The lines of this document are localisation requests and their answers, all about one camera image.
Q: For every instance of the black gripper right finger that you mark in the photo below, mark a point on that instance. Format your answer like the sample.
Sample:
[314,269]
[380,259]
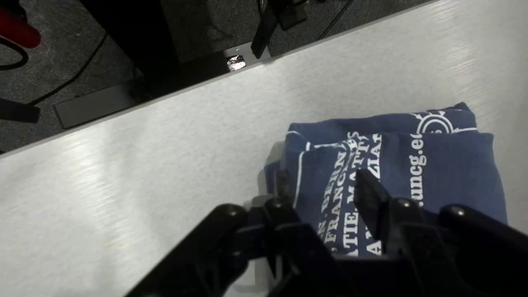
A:
[440,247]

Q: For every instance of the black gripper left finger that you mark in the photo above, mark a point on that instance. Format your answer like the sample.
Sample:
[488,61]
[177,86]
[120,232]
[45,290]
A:
[237,241]

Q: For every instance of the blue printed T-shirt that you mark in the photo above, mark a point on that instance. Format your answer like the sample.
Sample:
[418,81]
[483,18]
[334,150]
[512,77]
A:
[451,175]

